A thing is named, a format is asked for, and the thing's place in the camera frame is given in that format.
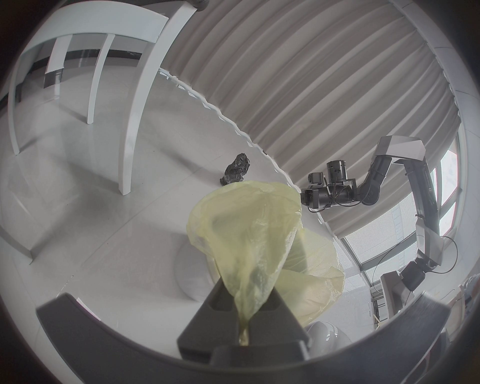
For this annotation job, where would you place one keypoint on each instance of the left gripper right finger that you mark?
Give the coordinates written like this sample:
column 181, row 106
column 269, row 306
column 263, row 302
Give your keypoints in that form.
column 279, row 322

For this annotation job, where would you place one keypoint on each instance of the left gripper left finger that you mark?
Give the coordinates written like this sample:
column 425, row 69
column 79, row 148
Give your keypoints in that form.
column 210, row 322

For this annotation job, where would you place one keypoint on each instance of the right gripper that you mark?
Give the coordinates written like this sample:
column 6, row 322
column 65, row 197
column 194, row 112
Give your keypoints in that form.
column 317, row 198

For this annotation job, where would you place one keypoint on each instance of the yellow plastic bag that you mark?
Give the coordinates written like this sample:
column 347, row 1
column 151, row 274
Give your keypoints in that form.
column 243, row 225

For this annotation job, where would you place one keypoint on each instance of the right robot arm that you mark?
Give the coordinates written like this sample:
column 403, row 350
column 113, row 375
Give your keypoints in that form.
column 401, row 146

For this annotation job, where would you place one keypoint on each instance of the white trash bin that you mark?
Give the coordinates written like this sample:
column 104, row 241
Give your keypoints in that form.
column 191, row 270

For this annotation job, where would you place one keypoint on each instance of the crumpled black plastic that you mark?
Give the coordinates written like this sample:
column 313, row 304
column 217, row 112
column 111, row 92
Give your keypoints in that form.
column 236, row 168

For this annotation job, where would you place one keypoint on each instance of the white curtain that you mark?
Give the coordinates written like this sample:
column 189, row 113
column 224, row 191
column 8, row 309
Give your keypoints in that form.
column 300, row 75

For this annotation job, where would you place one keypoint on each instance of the grey and white chair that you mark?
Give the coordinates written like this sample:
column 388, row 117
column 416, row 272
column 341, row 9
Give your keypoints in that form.
column 142, row 93

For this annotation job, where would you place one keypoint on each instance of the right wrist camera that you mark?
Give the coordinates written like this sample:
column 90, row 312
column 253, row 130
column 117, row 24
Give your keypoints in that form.
column 316, row 178

